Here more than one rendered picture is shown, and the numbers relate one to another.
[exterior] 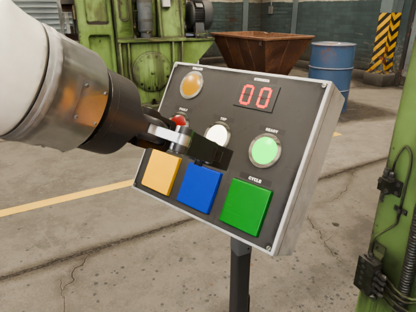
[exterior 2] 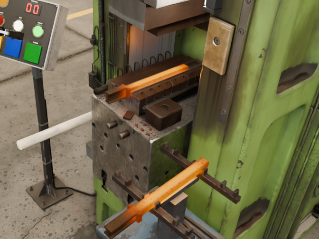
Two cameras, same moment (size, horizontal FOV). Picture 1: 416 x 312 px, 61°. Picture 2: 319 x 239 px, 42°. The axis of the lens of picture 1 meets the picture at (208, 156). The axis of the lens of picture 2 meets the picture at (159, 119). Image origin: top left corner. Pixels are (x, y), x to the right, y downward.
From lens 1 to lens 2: 1.27 m
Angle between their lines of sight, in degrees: 23
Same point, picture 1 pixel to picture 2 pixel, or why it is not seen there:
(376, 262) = (94, 74)
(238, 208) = (30, 54)
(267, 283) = (70, 114)
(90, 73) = not seen: outside the picture
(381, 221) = (95, 57)
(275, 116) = (41, 17)
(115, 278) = not seen: outside the picture
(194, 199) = (11, 52)
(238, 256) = (36, 78)
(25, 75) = not seen: outside the picture
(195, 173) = (10, 41)
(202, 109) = (10, 13)
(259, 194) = (37, 48)
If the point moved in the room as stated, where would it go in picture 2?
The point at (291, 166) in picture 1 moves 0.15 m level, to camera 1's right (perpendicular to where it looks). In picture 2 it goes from (48, 37) to (84, 35)
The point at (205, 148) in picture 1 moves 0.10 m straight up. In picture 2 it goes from (14, 34) to (10, 8)
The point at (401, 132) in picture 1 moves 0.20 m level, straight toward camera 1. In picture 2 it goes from (94, 20) to (78, 38)
